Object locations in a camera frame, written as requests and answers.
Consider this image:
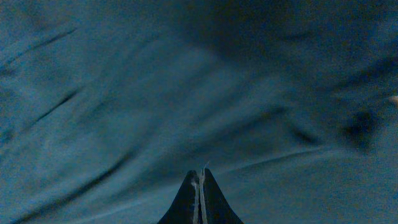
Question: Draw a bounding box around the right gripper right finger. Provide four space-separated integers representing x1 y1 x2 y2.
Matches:
201 168 243 224

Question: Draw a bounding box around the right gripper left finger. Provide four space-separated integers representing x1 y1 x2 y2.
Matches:
158 170 199 224

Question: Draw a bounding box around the black polo shirt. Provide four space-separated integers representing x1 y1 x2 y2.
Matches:
1 1 397 223

